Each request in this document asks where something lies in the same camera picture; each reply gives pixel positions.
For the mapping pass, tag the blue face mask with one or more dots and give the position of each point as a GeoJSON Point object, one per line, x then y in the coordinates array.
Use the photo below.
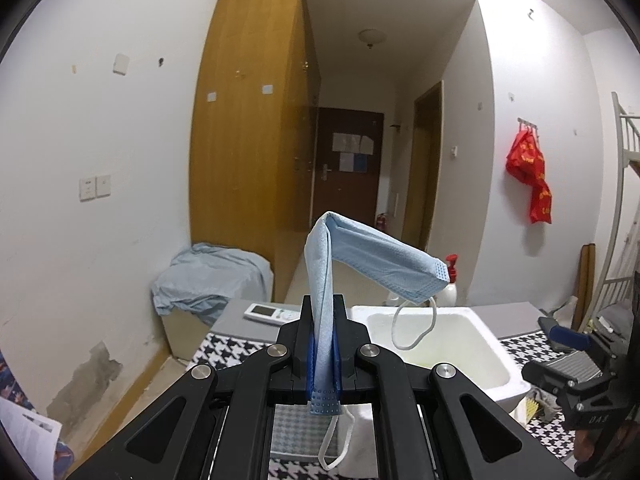
{"type": "Point", "coordinates": [322, 280]}

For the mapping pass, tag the wooden boards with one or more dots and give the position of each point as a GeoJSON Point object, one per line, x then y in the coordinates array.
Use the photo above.
{"type": "Point", "coordinates": [585, 285]}

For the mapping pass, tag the grey cloth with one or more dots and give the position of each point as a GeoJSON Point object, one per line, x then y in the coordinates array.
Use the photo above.
{"type": "Point", "coordinates": [210, 277]}

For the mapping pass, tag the white wall switch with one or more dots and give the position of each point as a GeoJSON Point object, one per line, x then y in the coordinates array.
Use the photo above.
{"type": "Point", "coordinates": [103, 185]}

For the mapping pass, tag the ceiling lamp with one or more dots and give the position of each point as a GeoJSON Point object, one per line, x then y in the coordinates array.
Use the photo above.
{"type": "Point", "coordinates": [372, 37]}

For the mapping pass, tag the red fire extinguisher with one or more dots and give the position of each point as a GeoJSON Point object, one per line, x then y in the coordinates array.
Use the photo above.
{"type": "Point", "coordinates": [381, 221]}

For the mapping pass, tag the white wall junction box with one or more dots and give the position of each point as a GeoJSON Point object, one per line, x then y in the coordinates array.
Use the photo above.
{"type": "Point", "coordinates": [120, 63]}

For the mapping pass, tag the white pump bottle red top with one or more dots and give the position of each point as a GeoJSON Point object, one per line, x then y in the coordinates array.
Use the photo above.
{"type": "Point", "coordinates": [452, 290]}

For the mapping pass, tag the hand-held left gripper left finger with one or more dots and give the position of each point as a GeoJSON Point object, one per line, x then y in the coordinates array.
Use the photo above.
{"type": "Point", "coordinates": [309, 360]}

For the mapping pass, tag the houndstooth tablecloth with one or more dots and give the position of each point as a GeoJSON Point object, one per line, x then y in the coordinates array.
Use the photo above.
{"type": "Point", "coordinates": [235, 352]}

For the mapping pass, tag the dark brown entrance door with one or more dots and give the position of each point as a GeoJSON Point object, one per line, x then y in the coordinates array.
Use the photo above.
{"type": "Point", "coordinates": [345, 190]}

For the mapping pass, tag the white remote control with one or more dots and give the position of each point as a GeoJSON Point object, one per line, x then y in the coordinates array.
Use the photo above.
{"type": "Point", "coordinates": [270, 313]}

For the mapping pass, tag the wooden side door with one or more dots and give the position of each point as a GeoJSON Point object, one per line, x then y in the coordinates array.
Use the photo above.
{"type": "Point", "coordinates": [422, 175]}

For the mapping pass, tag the white wall socket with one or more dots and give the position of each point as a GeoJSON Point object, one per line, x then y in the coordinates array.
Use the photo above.
{"type": "Point", "coordinates": [87, 189]}

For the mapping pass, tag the blue white paper notice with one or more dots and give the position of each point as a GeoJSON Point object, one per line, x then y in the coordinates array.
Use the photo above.
{"type": "Point", "coordinates": [354, 162]}

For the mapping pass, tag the blue patterned cloth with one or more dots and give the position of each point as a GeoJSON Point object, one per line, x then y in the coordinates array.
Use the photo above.
{"type": "Point", "coordinates": [7, 375]}

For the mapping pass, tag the light wooden cabinet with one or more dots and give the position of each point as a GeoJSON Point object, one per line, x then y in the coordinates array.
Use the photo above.
{"type": "Point", "coordinates": [187, 332]}

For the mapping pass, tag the white metal bunk bed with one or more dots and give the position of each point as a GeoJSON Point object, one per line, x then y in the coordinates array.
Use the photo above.
{"type": "Point", "coordinates": [622, 200]}

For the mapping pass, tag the red plastic bags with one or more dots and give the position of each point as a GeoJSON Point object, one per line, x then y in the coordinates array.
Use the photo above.
{"type": "Point", "coordinates": [527, 162]}

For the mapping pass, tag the white paper sheet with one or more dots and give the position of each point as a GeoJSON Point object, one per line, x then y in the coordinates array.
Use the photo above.
{"type": "Point", "coordinates": [27, 440]}

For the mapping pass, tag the white foam box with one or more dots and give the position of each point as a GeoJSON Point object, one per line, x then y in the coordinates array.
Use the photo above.
{"type": "Point", "coordinates": [440, 340]}

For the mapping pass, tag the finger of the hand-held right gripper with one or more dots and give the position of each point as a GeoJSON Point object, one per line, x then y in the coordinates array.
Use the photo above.
{"type": "Point", "coordinates": [565, 334]}
{"type": "Point", "coordinates": [547, 380]}

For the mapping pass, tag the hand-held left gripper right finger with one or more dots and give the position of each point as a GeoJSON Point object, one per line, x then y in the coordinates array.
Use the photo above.
{"type": "Point", "coordinates": [338, 360]}

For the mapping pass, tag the metal wall hook rack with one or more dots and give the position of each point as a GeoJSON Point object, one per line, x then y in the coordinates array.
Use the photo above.
{"type": "Point", "coordinates": [527, 124]}

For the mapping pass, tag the wooden wardrobe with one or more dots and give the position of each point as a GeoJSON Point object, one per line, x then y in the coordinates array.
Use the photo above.
{"type": "Point", "coordinates": [240, 125]}

